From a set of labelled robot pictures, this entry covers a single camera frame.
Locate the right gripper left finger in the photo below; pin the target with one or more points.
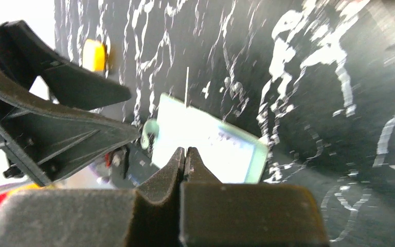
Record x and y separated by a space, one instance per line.
144 216

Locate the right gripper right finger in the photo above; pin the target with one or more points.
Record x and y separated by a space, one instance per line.
221 214

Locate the green card holder wallet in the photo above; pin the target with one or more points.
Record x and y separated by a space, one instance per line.
230 153

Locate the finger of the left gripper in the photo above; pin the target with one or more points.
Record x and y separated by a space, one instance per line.
49 142
24 57

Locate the small yellow tape measure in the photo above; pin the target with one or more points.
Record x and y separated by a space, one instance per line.
94 56

